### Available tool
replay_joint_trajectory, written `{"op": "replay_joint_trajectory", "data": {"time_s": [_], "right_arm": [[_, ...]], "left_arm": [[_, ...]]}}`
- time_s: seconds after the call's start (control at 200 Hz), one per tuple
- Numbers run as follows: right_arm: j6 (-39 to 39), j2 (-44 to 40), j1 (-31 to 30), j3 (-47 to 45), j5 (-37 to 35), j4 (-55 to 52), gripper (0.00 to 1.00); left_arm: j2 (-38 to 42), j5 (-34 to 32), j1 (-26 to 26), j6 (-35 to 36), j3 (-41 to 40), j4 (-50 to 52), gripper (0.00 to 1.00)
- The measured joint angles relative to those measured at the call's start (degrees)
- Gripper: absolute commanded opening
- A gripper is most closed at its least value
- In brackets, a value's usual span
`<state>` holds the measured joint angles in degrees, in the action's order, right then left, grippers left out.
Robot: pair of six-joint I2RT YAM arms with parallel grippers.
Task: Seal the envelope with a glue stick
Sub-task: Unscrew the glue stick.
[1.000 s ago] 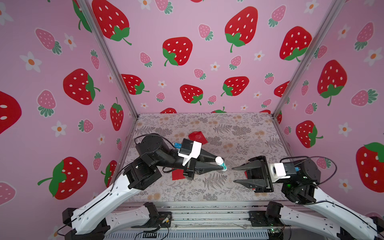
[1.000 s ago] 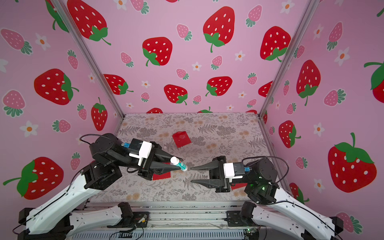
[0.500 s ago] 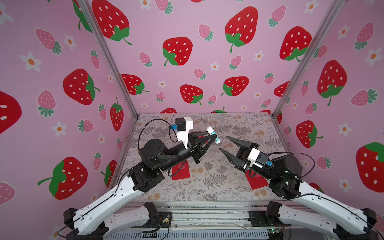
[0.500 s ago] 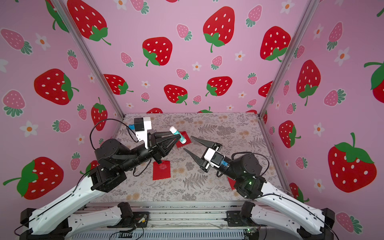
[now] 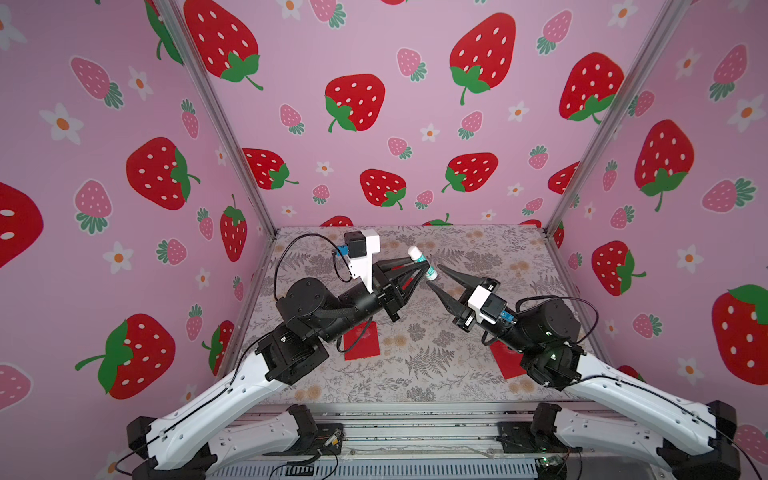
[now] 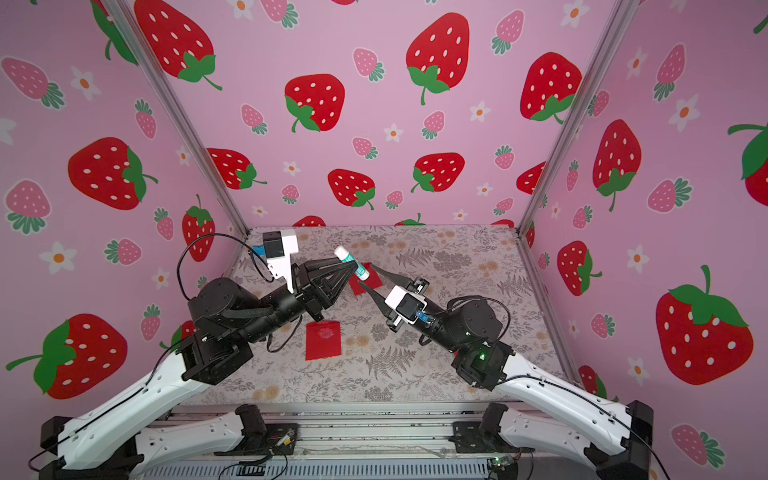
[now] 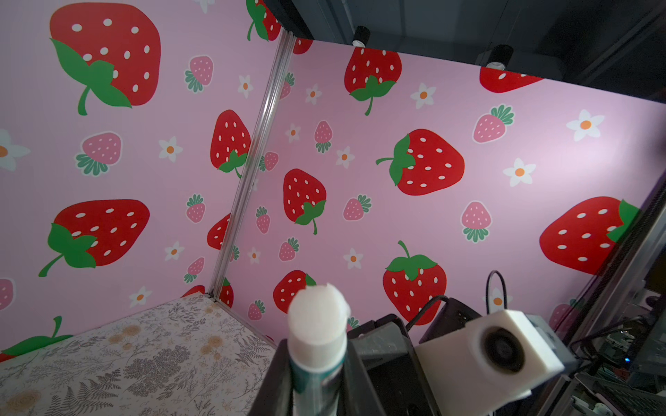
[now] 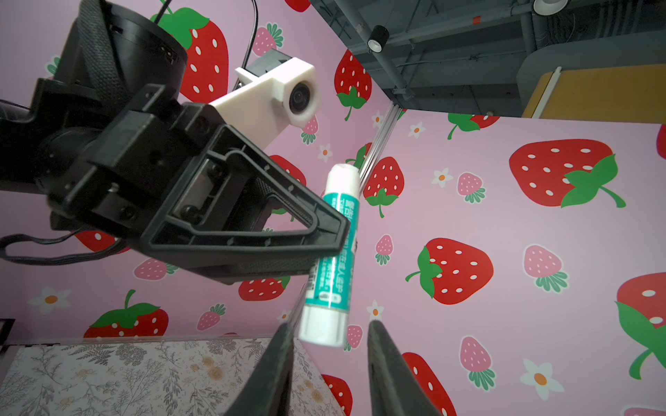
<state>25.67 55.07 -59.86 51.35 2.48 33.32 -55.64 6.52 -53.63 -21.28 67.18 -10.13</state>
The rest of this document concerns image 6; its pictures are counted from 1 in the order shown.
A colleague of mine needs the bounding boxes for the green white glue stick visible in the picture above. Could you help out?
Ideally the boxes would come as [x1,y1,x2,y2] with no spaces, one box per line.
[334,246,370,281]

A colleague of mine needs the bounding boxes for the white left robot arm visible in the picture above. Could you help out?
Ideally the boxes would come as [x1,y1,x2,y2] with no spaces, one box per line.
[38,258,358,479]

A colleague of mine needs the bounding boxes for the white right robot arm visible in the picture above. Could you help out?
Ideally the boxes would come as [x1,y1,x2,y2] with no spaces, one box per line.
[366,265,654,479]

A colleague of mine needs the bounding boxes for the red envelope far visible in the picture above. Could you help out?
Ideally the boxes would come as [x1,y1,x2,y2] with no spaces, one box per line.
[349,262,383,296]

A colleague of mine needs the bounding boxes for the red envelope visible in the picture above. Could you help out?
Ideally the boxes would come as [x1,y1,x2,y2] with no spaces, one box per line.
[305,320,342,361]
[349,262,383,296]

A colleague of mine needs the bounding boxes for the red envelope near left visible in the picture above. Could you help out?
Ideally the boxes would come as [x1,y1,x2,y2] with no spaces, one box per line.
[305,320,342,361]

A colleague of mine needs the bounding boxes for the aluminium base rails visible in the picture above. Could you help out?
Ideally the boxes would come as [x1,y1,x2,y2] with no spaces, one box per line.
[144,401,534,479]

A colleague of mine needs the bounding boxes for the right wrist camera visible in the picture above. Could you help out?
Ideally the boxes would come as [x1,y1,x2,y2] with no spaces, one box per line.
[386,286,429,324]

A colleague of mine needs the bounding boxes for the black left camera cable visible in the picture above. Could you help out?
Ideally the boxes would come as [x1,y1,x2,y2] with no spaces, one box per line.
[176,232,274,301]

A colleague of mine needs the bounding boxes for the black camera cable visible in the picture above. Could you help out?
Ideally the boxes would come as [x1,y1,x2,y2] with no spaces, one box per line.
[176,232,274,301]
[446,293,512,337]

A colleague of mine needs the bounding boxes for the black right camera cable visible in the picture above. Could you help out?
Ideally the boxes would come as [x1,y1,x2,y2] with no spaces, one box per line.
[446,293,512,337]

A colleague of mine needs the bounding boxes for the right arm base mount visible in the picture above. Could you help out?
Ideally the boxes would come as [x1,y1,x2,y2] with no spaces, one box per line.
[449,402,526,454]

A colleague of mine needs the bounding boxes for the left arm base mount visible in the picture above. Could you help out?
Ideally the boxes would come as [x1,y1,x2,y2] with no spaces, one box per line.
[214,404,299,457]

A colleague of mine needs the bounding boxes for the aluminium frame post left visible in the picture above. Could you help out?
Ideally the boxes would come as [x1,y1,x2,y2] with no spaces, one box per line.
[104,0,250,237]

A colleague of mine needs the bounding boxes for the aluminium frame post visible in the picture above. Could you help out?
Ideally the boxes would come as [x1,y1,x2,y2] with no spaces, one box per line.
[517,0,639,239]
[104,0,250,237]

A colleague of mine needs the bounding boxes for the aluminium frame post right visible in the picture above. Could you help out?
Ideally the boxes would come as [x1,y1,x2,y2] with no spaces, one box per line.
[517,0,639,239]

